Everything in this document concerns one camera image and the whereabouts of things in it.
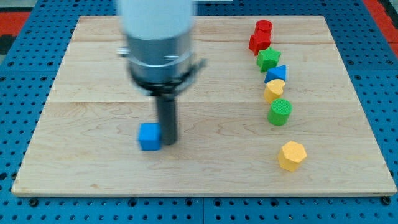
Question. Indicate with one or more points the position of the blue cube block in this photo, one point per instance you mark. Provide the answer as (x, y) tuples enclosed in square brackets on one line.
[(149, 137)]

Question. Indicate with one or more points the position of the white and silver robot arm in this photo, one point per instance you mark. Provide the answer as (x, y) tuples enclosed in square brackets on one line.
[(159, 48)]

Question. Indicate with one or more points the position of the blue triangle block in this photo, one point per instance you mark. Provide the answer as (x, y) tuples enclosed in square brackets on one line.
[(279, 72)]

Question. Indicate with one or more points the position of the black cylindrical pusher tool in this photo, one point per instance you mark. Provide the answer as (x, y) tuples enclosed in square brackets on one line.
[(167, 118)]

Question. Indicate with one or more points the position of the yellow heart block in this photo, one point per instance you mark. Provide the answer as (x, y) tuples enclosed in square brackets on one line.
[(274, 89)]

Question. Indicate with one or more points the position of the green cylinder block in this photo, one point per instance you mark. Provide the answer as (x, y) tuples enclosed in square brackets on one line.
[(279, 112)]

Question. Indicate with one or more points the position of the green star block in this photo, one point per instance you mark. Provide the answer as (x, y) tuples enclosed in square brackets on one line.
[(268, 58)]

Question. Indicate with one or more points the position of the red star block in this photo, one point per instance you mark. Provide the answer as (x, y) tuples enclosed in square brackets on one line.
[(259, 41)]

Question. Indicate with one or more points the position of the yellow hexagon block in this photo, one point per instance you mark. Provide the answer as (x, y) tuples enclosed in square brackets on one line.
[(291, 156)]

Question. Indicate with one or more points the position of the red cylinder block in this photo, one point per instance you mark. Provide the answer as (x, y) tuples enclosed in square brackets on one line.
[(264, 26)]

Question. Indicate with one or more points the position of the wooden board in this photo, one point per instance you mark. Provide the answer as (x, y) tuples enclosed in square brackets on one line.
[(85, 142)]

